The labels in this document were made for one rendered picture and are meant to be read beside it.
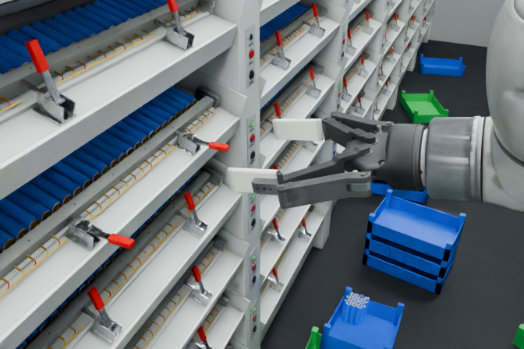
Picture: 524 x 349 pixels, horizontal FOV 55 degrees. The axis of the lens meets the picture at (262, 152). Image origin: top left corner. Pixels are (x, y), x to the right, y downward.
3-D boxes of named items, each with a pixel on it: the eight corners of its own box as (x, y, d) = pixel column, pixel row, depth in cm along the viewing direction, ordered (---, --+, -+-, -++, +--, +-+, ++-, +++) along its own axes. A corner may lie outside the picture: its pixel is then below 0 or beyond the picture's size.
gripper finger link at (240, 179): (287, 192, 57) (285, 195, 57) (234, 188, 60) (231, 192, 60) (282, 169, 56) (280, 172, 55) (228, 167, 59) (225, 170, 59)
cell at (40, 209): (14, 193, 70) (51, 216, 69) (3, 200, 69) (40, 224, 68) (14, 184, 69) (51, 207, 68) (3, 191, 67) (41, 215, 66)
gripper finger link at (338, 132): (367, 139, 57) (377, 135, 58) (319, 114, 67) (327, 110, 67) (370, 169, 59) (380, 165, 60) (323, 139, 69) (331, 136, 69)
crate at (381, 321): (342, 306, 178) (346, 286, 176) (400, 325, 171) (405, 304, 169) (318, 349, 151) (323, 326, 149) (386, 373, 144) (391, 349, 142)
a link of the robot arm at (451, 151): (486, 174, 58) (432, 172, 61) (486, 102, 54) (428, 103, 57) (480, 220, 51) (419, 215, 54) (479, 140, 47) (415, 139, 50)
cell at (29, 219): (1, 202, 68) (40, 225, 67) (-9, 209, 67) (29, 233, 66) (1, 192, 67) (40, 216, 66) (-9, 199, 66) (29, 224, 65)
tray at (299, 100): (331, 91, 168) (346, 56, 160) (254, 185, 121) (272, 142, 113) (277, 64, 172) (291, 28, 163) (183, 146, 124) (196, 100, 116)
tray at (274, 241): (323, 184, 188) (338, 156, 179) (255, 297, 140) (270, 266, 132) (276, 158, 191) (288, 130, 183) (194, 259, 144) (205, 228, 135)
